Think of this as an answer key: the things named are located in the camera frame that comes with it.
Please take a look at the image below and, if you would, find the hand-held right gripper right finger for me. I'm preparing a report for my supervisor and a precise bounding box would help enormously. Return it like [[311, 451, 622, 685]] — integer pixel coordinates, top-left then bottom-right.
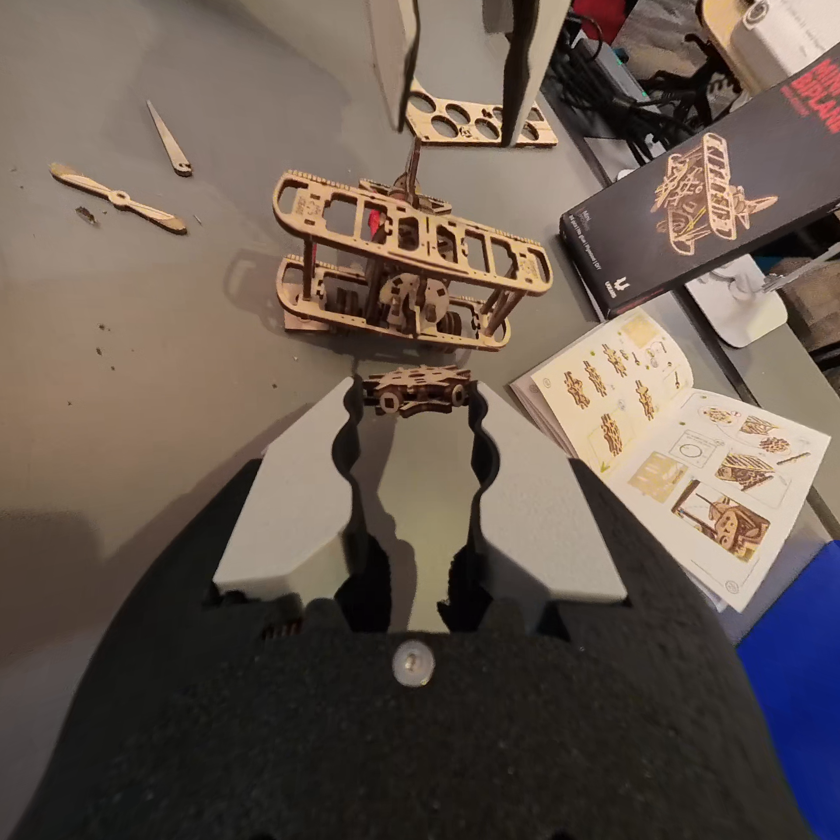
[[469, 381, 630, 634]]

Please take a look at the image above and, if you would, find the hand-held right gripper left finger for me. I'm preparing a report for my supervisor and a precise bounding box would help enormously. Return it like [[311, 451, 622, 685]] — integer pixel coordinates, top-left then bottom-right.
[[213, 377, 365, 608]]

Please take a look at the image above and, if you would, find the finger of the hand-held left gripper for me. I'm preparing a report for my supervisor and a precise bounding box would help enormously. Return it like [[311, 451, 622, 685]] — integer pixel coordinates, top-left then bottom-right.
[[366, 0, 422, 133], [500, 0, 573, 147]]

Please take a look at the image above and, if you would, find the wooden radial engine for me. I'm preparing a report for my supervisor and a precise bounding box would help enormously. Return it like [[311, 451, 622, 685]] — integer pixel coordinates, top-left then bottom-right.
[[362, 364, 472, 419]]

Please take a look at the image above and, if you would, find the wooden biplane model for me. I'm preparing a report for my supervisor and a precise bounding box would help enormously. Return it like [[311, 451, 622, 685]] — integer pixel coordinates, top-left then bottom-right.
[[272, 138, 552, 352]]

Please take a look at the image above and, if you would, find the red cloth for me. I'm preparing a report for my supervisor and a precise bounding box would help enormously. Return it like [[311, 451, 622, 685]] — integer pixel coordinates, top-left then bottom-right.
[[571, 0, 624, 43]]

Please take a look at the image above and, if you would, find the wooden sheet with round holes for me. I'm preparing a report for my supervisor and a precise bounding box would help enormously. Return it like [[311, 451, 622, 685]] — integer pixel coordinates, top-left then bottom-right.
[[403, 88, 559, 148]]

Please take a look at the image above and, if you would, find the instruction booklet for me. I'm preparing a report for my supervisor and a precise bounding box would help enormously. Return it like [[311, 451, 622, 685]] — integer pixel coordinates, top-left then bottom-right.
[[511, 308, 831, 614]]

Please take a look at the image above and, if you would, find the black model kit box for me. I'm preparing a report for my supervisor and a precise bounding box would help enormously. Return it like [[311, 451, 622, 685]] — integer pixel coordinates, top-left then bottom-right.
[[559, 56, 840, 319]]

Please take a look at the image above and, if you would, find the wooden pointed stick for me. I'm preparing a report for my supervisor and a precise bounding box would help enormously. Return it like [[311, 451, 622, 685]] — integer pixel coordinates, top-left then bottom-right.
[[146, 100, 193, 177]]

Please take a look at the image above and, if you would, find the blue plastic bin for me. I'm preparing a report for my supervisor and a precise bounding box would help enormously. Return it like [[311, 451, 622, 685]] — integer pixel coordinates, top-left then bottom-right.
[[735, 538, 840, 840]]

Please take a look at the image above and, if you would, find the bundle of black cables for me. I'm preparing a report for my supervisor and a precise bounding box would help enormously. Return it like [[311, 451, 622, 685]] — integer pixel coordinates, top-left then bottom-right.
[[545, 13, 742, 178]]

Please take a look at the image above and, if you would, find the wooden propeller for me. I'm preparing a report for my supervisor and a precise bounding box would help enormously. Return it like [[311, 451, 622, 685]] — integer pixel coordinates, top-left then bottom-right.
[[49, 163, 188, 235]]

